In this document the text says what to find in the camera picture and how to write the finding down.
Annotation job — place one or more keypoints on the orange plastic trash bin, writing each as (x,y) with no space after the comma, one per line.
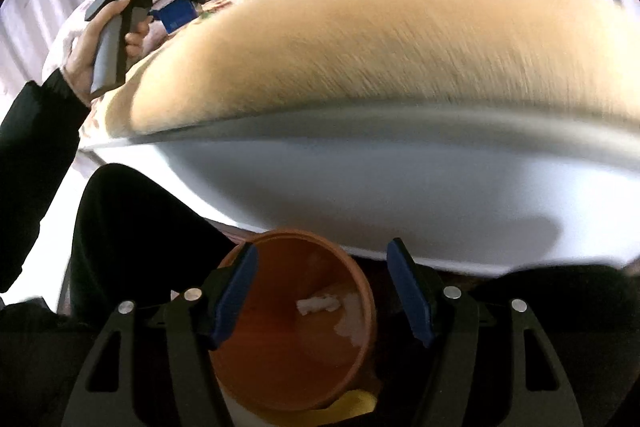
(265,365)

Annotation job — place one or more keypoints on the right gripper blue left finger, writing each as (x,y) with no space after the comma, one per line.
(228,289)

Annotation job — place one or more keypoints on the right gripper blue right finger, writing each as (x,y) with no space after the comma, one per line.
(402,270)

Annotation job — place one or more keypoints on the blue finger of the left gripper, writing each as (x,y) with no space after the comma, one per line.
(175,15)

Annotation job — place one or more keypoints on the white bed frame side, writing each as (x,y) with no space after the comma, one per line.
(468,189)

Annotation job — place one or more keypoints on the yellow floral plush blanket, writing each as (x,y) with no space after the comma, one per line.
(577,57)

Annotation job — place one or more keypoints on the person's left hand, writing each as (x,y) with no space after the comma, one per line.
(78,67)

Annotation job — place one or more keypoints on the yellow plastic object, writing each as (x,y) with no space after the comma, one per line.
(352,404)

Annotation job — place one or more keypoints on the left forearm black sleeve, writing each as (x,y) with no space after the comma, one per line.
(39,139)

